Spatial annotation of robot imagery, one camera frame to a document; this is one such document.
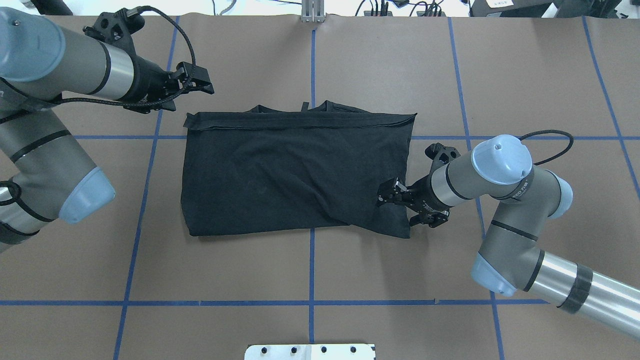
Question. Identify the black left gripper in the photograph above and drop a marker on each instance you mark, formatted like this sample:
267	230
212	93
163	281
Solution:
148	80

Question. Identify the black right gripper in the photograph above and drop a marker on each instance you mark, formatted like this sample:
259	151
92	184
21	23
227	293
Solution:
423	194

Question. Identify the black graphic t-shirt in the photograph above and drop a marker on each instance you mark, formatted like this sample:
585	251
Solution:
266	170

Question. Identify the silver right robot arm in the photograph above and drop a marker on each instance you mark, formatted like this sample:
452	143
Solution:
509	258

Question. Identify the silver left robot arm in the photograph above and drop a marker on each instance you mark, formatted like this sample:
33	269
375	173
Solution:
45	65

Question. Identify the aluminium frame post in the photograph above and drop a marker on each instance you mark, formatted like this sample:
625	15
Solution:
313	11

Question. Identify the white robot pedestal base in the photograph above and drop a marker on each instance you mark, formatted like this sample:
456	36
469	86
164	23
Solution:
323	351

